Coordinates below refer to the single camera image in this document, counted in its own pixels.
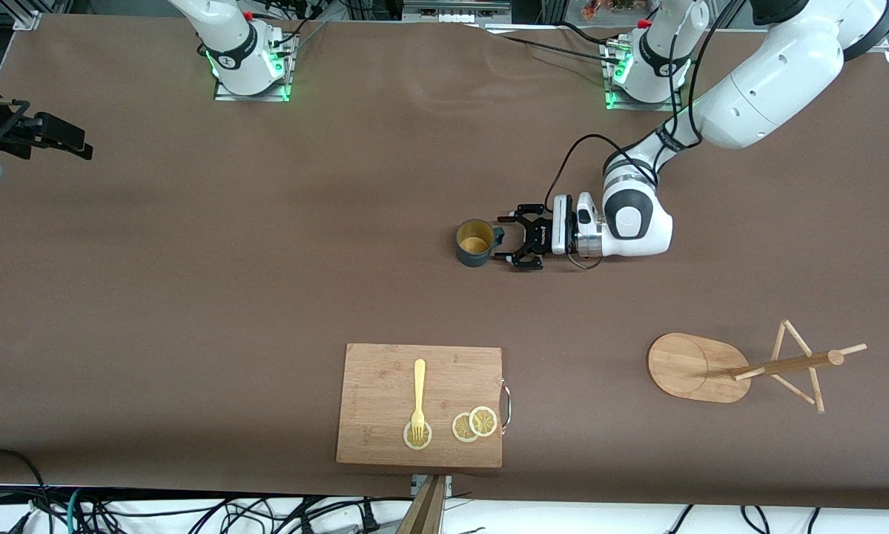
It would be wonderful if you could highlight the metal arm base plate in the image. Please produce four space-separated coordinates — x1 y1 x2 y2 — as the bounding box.
214 30 297 102
604 37 684 112

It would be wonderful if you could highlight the large table cover sheet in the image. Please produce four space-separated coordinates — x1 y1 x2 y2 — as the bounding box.
0 13 889 512

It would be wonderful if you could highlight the teal mug yellow inside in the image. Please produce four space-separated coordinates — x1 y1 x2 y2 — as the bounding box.
455 219 506 268

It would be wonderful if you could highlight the wooden cup rack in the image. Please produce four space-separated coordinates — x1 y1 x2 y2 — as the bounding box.
647 319 867 415

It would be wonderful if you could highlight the aluminium frame profile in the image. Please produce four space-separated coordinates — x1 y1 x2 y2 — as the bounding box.
10 0 44 30

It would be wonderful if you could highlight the wooden post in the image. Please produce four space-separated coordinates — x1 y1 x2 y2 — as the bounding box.
396 475 446 534

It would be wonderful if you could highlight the wooden cutting board metal handle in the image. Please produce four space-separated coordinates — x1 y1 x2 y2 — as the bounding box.
335 342 512 469

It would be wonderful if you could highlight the yellow plastic fork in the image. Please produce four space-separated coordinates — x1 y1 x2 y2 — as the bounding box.
410 359 427 443

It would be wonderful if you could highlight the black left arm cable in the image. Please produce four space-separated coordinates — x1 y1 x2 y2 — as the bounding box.
544 0 745 216

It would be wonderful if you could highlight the orange plastic item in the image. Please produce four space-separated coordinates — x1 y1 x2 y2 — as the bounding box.
582 0 638 19

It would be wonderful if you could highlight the grey power strip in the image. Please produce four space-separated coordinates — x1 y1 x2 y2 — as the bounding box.
403 0 512 23

